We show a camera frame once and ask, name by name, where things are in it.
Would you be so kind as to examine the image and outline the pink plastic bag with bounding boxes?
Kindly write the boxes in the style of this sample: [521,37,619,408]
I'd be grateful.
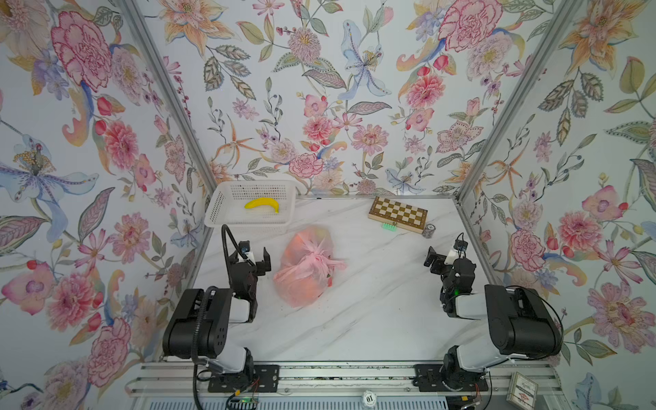
[273,225,347,309]

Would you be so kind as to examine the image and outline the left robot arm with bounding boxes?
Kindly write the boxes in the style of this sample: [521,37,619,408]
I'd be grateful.
[162,250,272,379]

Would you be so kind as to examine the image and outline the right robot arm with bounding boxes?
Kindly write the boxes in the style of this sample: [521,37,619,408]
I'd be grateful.
[424,247,563,391]

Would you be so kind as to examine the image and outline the white plastic basket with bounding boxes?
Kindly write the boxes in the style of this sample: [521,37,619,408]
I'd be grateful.
[204,180,297,232]

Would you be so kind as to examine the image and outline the yellow banana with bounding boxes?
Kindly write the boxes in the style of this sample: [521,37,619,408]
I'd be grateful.
[244,197,279,214]

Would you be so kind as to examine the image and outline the green toy brick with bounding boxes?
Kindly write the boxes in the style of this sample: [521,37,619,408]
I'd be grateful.
[382,223,397,232]

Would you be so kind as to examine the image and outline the wooden chessboard box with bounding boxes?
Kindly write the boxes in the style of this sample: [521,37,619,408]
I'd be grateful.
[367,196,428,234]

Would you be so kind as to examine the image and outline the small card box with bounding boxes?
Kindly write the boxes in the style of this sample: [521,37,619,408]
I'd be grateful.
[507,372,538,410]

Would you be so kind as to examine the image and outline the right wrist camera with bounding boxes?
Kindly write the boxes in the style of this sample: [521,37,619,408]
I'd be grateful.
[444,239,468,265]

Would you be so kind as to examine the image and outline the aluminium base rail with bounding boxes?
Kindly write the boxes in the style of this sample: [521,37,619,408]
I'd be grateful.
[126,361,564,398]

